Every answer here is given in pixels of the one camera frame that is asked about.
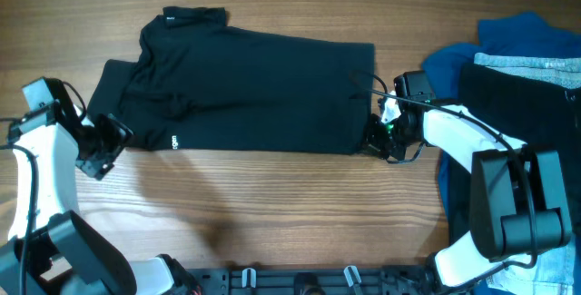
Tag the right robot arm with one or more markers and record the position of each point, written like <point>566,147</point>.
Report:
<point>517,207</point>

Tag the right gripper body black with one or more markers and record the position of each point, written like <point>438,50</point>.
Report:
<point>388,140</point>

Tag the grey patterned garment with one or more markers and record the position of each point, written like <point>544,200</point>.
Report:
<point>562,72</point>

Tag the blue garment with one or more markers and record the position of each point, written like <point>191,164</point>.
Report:
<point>526,34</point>

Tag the black t-shirt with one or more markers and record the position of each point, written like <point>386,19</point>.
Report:
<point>200,83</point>

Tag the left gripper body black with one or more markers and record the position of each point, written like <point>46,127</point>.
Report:
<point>102,143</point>

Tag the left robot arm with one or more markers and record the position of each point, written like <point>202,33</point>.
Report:
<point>51,249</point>

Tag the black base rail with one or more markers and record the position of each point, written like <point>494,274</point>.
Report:
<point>308,280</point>

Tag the dark folded garment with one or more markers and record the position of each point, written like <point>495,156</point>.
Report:
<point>538,113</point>

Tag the light blue jeans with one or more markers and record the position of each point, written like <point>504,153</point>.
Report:
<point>556,272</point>

